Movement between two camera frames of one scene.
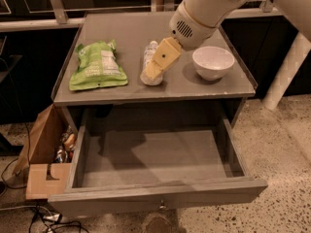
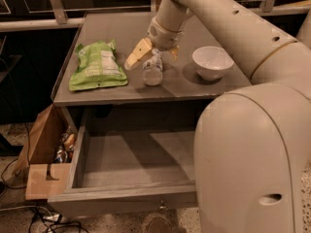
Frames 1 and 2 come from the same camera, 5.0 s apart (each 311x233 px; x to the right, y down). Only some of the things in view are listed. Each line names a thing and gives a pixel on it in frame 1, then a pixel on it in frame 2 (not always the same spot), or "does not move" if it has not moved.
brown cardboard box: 47,159 does not move
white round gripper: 190,29 -> 162,36
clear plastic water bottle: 148,57 does not move
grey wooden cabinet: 124,70 does not move
